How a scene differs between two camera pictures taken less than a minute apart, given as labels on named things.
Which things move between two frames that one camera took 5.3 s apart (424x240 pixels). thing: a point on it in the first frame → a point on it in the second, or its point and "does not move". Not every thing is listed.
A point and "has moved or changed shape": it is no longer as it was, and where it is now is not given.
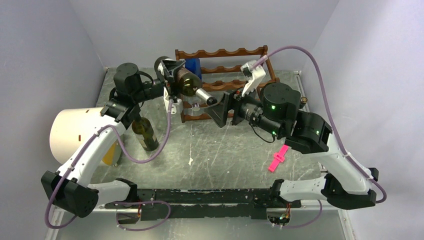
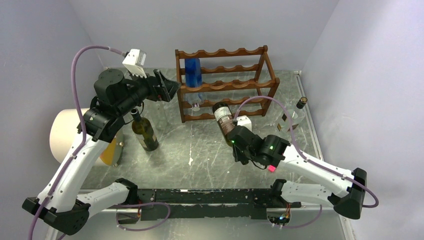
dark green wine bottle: x=144 y=127 does not move
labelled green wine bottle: x=189 y=84 has moved or changed shape
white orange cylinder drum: x=71 y=128 does not move
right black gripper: x=218 y=112 → x=238 y=156
